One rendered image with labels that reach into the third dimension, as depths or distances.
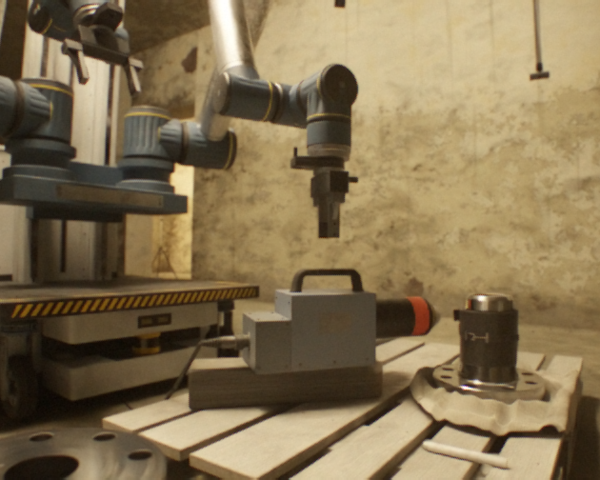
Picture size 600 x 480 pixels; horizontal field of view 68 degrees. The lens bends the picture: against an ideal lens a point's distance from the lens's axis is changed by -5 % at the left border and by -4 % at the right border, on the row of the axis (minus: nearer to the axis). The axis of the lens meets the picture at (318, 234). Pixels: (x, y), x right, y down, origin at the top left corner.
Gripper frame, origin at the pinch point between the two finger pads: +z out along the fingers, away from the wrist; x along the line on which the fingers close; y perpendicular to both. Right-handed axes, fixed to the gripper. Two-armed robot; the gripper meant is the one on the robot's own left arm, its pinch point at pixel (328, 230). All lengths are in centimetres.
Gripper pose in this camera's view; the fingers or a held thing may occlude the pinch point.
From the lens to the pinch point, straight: 110.7
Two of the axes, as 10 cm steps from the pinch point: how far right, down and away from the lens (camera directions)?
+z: -0.1, 10.0, -0.3
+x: -3.5, 0.3, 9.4
